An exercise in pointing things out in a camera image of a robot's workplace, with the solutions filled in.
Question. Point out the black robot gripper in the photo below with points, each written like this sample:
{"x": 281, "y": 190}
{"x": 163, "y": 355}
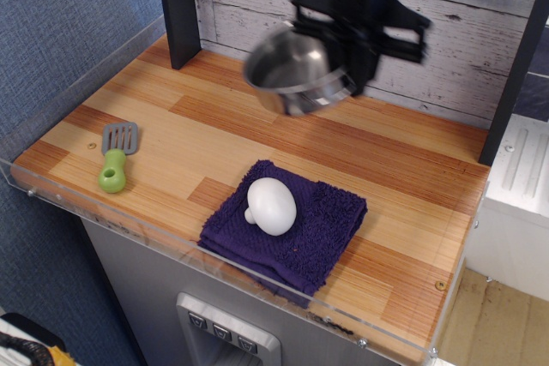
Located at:
{"x": 388, "y": 27}

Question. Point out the white ribbed side counter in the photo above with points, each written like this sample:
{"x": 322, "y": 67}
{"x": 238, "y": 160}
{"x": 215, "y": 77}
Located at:
{"x": 509, "y": 238}

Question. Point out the clear acrylic table guard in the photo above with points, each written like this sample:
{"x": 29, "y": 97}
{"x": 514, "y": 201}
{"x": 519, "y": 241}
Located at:
{"x": 201, "y": 129}

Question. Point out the green grey toy spatula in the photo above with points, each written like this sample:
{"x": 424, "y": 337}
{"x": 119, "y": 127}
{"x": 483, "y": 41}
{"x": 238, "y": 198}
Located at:
{"x": 119, "y": 140}

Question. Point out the silver dispenser button panel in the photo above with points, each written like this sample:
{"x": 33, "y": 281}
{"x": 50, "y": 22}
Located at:
{"x": 215, "y": 337}

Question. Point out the black left vertical post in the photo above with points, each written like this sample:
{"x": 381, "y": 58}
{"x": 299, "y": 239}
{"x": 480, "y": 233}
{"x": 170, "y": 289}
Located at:
{"x": 182, "y": 31}

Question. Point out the black right vertical post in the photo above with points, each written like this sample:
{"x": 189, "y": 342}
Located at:
{"x": 524, "y": 55}

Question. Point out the stainless steel pot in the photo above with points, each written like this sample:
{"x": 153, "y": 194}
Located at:
{"x": 296, "y": 74}

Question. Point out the grey toy fridge cabinet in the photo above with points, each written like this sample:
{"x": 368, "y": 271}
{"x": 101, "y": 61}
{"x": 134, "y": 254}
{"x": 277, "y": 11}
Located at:
{"x": 147, "y": 283}

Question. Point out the black vertical post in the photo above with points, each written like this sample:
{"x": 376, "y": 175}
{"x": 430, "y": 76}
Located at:
{"x": 182, "y": 31}
{"x": 524, "y": 55}

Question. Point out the yellow black object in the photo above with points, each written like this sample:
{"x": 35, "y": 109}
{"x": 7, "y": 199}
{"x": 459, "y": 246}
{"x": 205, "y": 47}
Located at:
{"x": 44, "y": 355}

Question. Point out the purple folded towel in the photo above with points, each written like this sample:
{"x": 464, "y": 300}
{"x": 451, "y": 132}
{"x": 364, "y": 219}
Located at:
{"x": 327, "y": 219}

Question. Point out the white toy mushroom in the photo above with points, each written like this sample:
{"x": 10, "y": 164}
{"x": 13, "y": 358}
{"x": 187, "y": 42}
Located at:
{"x": 271, "y": 206}

